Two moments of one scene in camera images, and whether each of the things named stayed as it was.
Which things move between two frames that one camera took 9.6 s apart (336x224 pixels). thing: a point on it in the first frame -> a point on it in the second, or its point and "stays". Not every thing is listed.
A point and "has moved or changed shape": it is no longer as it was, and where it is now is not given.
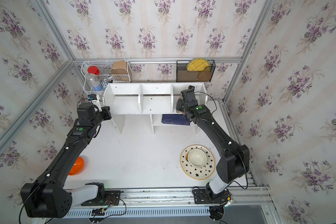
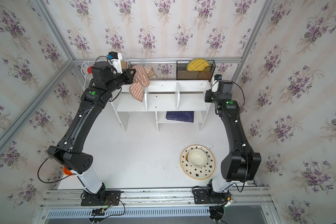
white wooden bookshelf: x=154 y=99 has moved or changed shape
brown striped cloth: x=179 y=111 -> x=141 y=80
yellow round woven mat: x=197 y=64 stays
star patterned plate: x=197 y=162 stays
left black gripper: x=106 y=110 -> x=126 y=73
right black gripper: x=178 y=104 -> x=207 y=98
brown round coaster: x=204 y=76 stays
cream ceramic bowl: x=197 y=157 stays
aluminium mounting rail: x=170 y=197 stays
